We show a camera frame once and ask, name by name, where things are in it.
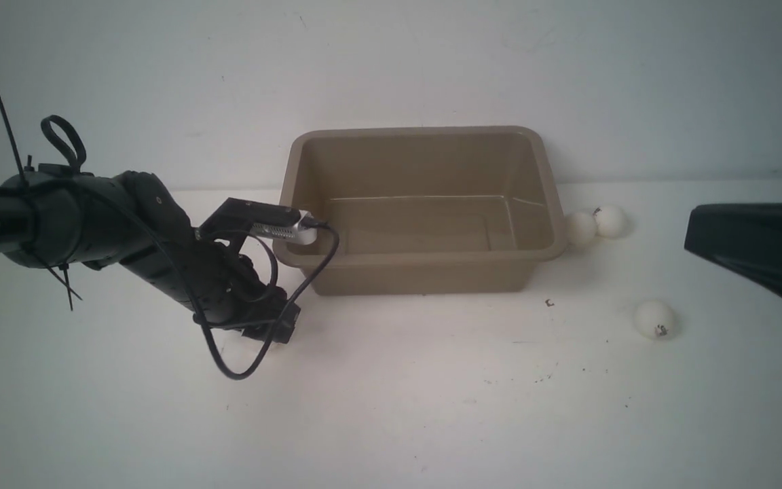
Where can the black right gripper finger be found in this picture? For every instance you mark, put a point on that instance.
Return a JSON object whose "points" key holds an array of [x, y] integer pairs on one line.
{"points": [[745, 238]]}

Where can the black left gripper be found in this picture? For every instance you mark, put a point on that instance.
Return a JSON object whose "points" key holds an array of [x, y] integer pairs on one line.
{"points": [[230, 294]]}

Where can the white ping-pong ball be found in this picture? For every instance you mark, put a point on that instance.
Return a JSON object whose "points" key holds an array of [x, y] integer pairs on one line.
{"points": [[581, 228], [611, 221], [654, 319]]}

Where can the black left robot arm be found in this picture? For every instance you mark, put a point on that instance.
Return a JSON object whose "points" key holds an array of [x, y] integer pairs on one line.
{"points": [[132, 220]]}

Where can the tan plastic storage bin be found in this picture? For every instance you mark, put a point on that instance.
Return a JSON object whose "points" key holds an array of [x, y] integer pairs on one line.
{"points": [[428, 210]]}

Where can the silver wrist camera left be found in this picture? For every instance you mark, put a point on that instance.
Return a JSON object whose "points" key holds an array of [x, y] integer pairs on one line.
{"points": [[282, 227]]}

